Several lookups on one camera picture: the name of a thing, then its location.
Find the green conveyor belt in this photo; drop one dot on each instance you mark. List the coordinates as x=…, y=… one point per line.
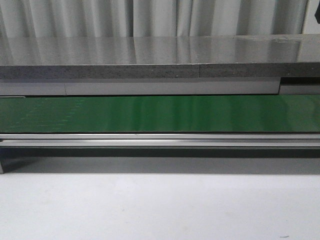
x=163, y=114

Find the grey stone slab table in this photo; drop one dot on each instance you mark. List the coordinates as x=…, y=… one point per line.
x=289, y=55

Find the grey conveyor back guard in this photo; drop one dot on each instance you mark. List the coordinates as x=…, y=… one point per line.
x=161, y=86

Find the white pleated curtain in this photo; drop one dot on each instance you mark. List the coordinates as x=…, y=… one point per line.
x=149, y=18

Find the aluminium conveyor front rail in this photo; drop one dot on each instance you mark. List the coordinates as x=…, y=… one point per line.
x=161, y=140

